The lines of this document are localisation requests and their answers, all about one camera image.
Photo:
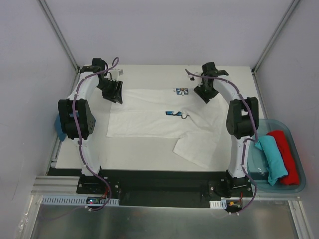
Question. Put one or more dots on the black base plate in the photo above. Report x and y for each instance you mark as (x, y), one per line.
(177, 189)

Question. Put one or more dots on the slotted cable duct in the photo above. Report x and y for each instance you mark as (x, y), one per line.
(78, 201)
(222, 204)

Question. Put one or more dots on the right aluminium frame post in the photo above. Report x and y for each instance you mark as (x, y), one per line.
(275, 35)

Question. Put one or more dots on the left slotted cable duct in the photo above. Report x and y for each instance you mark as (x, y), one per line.
(78, 201)

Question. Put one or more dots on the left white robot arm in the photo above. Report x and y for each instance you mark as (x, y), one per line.
(76, 119)

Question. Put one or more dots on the white printed t shirt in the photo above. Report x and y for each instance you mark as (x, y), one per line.
(177, 113)

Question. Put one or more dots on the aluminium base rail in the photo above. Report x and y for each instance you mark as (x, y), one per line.
(56, 181)

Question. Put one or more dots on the right slotted cable duct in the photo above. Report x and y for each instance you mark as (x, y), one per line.
(222, 204)

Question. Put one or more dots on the aluminium frame post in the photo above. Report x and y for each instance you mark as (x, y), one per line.
(275, 35)
(57, 31)

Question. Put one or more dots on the red rolled t shirt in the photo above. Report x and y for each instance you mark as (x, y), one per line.
(292, 177)

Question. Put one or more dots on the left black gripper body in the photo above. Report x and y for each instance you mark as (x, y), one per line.
(112, 87)

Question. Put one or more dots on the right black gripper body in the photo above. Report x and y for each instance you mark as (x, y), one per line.
(206, 89)

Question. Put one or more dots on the left aluminium frame post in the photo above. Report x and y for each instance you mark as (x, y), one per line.
(57, 31)

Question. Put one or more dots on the cyan rolled t shirt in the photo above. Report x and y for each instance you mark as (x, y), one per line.
(272, 161)

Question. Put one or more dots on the dark blue t shirt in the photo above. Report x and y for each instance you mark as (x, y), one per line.
(57, 125)

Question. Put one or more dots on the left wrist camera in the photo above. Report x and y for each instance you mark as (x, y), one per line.
(115, 74)

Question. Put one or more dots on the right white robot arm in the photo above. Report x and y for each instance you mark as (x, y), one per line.
(242, 118)

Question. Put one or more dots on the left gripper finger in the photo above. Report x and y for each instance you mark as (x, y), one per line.
(113, 97)
(118, 96)

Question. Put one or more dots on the teal plastic bin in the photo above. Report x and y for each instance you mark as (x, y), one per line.
(257, 163)

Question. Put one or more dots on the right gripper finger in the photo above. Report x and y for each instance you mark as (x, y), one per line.
(202, 93)
(210, 94)

